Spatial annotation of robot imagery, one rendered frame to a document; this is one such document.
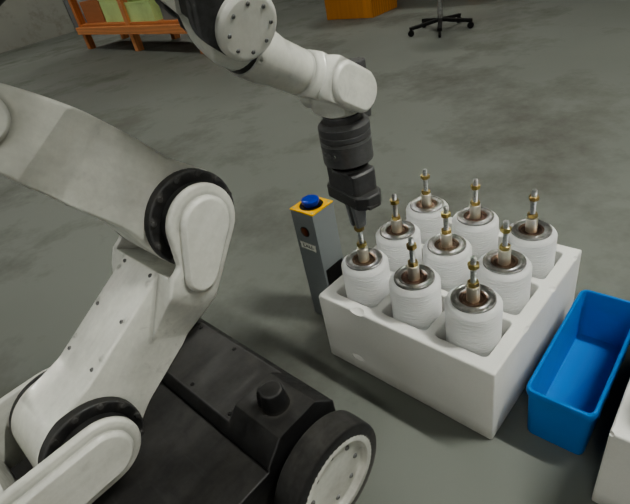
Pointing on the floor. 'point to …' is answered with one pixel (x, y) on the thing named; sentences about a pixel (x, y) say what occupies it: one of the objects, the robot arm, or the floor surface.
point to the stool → (440, 20)
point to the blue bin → (580, 369)
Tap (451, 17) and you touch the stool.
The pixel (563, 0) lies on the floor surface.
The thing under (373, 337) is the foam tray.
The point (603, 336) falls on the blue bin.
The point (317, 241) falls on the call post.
